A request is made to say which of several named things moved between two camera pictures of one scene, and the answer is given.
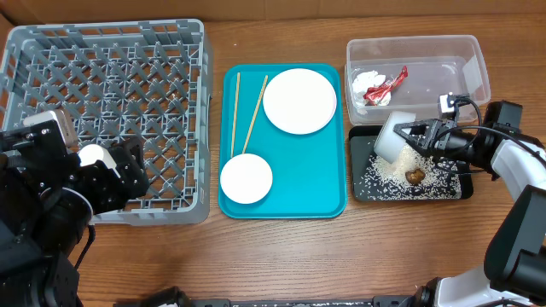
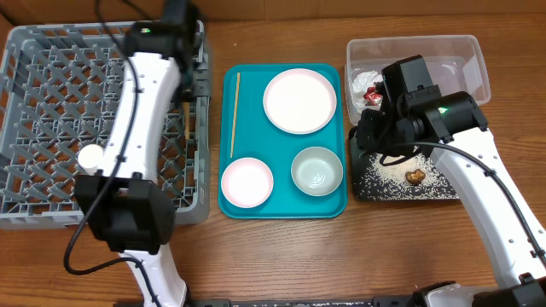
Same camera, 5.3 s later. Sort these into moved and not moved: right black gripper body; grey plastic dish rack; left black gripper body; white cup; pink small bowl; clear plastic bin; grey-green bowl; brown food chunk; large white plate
Moved: left black gripper body; right black gripper body; grey-green bowl
Not moved: brown food chunk; grey plastic dish rack; large white plate; pink small bowl; clear plastic bin; white cup
